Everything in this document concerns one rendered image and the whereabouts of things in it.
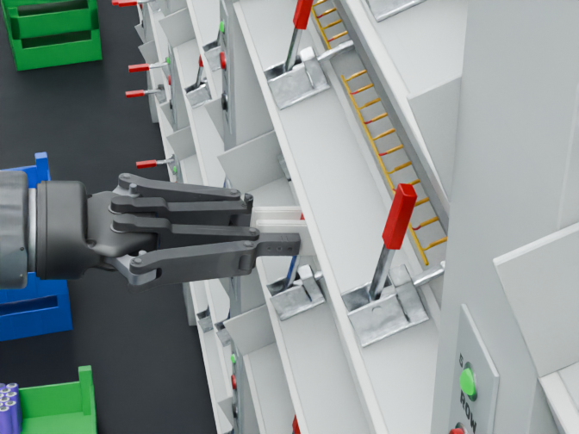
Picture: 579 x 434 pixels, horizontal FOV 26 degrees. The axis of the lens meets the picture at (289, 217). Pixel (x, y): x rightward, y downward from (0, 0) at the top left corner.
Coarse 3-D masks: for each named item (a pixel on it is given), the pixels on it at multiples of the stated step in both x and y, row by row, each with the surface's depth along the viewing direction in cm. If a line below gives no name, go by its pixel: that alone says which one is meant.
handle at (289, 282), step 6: (294, 258) 100; (300, 258) 100; (294, 264) 100; (294, 270) 100; (288, 276) 101; (294, 276) 101; (288, 282) 101; (294, 282) 102; (300, 282) 102; (288, 288) 101
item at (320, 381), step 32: (224, 160) 115; (256, 160) 116; (256, 192) 117; (288, 192) 115; (288, 320) 102; (320, 320) 100; (288, 352) 99; (320, 352) 97; (288, 384) 96; (320, 384) 95; (352, 384) 94; (320, 416) 92; (352, 416) 91
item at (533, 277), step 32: (576, 224) 35; (512, 256) 35; (544, 256) 36; (576, 256) 36; (512, 288) 36; (544, 288) 36; (576, 288) 37; (544, 320) 37; (576, 320) 37; (544, 352) 38; (576, 352) 38; (544, 384) 38; (576, 384) 38; (576, 416) 37
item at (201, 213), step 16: (112, 208) 96; (128, 208) 96; (144, 208) 96; (160, 208) 96; (176, 208) 97; (192, 208) 97; (208, 208) 98; (224, 208) 98; (240, 208) 98; (192, 224) 98; (208, 224) 98; (224, 224) 99
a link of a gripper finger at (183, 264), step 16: (144, 256) 91; (160, 256) 92; (176, 256) 92; (192, 256) 92; (208, 256) 93; (224, 256) 93; (240, 256) 94; (144, 272) 91; (160, 272) 92; (176, 272) 92; (192, 272) 93; (208, 272) 94; (224, 272) 94; (240, 272) 95; (128, 288) 92; (144, 288) 92
